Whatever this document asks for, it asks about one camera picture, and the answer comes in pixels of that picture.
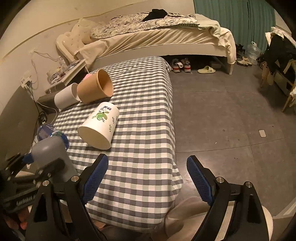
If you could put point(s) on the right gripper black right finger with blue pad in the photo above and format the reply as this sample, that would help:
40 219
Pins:
247 221

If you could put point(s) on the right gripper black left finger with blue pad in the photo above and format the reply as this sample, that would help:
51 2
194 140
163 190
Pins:
59 211

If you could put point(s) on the grey plastic cup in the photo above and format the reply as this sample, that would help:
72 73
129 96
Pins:
41 158

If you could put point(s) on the blue transparent plastic cup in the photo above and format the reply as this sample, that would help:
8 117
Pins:
52 134

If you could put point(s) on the white cup green print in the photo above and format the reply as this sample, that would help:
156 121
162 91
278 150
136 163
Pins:
98 129

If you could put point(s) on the plain white cup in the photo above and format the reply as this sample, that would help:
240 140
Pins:
67 97

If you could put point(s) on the pink cup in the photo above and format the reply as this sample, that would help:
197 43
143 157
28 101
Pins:
86 76

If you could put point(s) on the brown paper cup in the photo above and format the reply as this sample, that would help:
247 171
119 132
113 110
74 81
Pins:
95 87

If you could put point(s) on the beige trousers leg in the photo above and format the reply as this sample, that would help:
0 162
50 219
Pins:
182 221

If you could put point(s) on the grey white checkered tablecloth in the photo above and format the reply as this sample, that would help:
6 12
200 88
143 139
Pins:
142 180

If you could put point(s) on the white paper scrap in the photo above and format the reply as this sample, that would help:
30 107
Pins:
262 133

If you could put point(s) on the white bedside table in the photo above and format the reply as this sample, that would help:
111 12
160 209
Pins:
68 77

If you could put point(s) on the cream pillow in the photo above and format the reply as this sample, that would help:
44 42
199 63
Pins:
82 30

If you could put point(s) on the light green slipper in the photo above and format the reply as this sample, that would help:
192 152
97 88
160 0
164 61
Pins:
206 70

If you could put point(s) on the wooden chair with clothes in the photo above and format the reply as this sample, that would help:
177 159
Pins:
279 63

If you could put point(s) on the large clear water jug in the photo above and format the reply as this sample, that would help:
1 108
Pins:
252 52

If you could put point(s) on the sneaker under bed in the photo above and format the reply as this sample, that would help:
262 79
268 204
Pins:
176 66

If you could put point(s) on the bed with beige sheet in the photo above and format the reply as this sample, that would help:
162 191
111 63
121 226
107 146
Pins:
209 38

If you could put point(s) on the floral patterned quilt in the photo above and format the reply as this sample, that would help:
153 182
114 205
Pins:
135 22

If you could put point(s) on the teal curtain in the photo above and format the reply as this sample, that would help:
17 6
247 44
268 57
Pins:
247 20

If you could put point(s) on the black garment on bed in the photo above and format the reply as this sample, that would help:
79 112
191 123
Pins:
155 14

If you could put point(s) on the white wall power strip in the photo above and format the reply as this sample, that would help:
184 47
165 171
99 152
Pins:
26 80

